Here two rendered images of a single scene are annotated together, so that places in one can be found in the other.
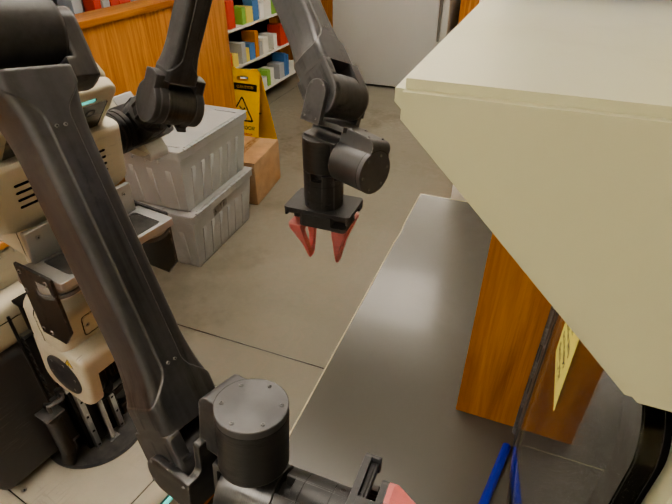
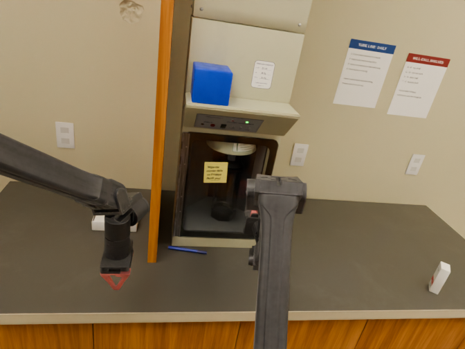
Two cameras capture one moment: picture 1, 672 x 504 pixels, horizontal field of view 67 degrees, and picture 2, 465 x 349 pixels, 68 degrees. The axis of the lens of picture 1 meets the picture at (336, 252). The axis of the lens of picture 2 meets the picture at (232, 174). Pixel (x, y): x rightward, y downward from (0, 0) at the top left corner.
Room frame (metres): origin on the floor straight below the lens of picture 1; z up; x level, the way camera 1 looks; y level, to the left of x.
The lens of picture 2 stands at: (0.82, 0.69, 1.77)
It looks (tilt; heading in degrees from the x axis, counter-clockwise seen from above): 27 degrees down; 236
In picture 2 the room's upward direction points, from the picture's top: 10 degrees clockwise
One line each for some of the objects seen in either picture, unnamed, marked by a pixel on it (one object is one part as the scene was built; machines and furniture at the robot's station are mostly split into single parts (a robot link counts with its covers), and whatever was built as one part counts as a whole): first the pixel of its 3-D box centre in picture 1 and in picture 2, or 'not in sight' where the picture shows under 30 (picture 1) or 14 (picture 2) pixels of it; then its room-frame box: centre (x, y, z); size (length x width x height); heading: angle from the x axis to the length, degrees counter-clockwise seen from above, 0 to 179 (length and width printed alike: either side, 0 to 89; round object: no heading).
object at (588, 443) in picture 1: (549, 438); (224, 190); (0.25, -0.17, 1.19); 0.30 x 0.01 x 0.40; 158
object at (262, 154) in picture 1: (246, 168); not in sight; (2.99, 0.58, 0.14); 0.41 x 0.32 x 0.28; 164
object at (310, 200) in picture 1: (323, 190); (117, 246); (0.65, 0.02, 1.21); 0.10 x 0.07 x 0.07; 69
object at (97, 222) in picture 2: not in sight; (117, 217); (0.55, -0.44, 0.96); 0.16 x 0.12 x 0.04; 158
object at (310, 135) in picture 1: (326, 152); (119, 224); (0.65, 0.01, 1.27); 0.07 x 0.06 x 0.07; 44
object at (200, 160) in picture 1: (186, 154); not in sight; (2.41, 0.76, 0.49); 0.60 x 0.42 x 0.33; 158
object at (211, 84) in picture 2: not in sight; (210, 83); (0.36, -0.16, 1.56); 0.10 x 0.10 x 0.09; 68
